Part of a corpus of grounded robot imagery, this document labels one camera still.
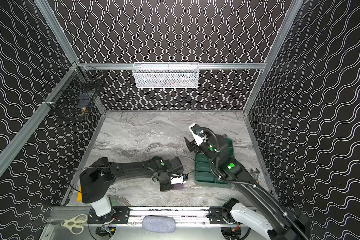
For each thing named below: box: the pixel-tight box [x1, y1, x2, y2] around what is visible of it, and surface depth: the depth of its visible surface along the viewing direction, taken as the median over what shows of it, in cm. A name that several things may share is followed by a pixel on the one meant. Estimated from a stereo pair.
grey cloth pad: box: [142, 215, 176, 233], surface depth 71 cm
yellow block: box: [76, 184, 82, 202], surface depth 81 cm
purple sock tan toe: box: [173, 183, 184, 190], surface depth 75 cm
